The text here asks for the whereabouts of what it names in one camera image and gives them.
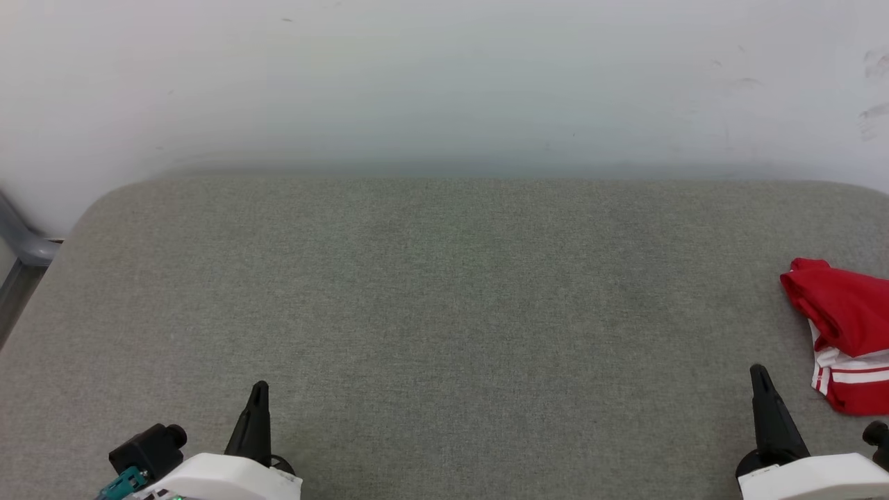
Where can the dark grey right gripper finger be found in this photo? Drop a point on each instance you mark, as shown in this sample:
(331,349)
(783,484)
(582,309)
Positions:
(774,417)

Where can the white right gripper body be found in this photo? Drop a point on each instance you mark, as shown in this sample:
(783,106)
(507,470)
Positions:
(812,479)

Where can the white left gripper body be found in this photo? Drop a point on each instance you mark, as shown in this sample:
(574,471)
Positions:
(222,479)

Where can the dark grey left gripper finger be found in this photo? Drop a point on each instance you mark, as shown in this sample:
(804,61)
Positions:
(253,430)

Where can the red and white jersey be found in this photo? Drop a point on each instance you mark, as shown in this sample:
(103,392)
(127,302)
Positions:
(847,312)

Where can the grey fabric sofa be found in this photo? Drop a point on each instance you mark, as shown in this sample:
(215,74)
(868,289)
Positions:
(451,312)

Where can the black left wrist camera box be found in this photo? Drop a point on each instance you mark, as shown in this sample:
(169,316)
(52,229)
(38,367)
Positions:
(147,448)

